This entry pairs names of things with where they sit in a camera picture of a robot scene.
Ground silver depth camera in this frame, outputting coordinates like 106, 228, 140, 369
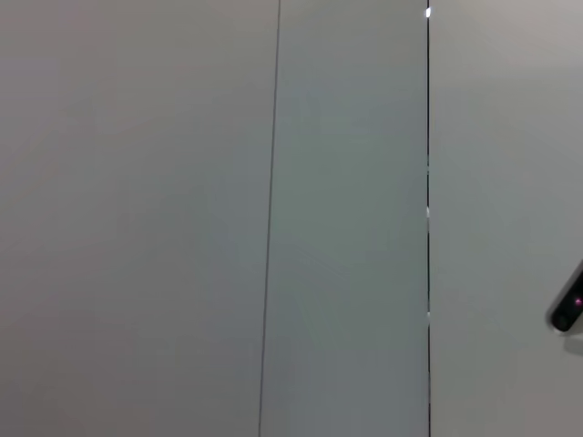
546, 259, 583, 333

